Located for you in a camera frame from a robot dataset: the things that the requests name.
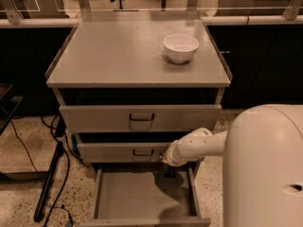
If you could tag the white ceramic bowl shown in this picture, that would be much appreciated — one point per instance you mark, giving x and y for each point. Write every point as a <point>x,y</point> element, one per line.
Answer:
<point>180,48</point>

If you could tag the grey drawer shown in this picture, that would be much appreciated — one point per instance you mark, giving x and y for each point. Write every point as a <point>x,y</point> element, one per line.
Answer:
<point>145,197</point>
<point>122,152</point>
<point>126,118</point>

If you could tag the grey drawer cabinet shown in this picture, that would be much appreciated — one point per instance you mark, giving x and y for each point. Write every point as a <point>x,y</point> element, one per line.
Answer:
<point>118,58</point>

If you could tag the bottom grey drawer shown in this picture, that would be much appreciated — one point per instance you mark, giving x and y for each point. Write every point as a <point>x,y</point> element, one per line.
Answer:
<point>145,197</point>

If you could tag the white horizontal rail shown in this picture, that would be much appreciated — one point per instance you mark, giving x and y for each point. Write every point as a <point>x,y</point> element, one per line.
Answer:
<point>209,21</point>

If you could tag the middle grey drawer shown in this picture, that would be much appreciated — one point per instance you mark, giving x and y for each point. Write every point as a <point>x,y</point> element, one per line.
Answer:
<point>122,152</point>

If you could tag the top grey drawer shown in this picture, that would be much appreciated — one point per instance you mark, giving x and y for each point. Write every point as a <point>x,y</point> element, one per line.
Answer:
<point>126,118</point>

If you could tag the dark side table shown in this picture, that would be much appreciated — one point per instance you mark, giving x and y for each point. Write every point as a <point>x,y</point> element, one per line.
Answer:
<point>9,102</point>

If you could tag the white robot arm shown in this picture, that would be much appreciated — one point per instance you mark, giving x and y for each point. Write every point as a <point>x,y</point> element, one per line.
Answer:
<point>262,165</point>

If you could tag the black rxbar chocolate bar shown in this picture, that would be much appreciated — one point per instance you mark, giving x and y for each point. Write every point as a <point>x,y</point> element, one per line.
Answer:
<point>168,171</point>

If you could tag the black table leg bar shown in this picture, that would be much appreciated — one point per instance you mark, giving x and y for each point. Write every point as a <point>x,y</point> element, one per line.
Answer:
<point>39,212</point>

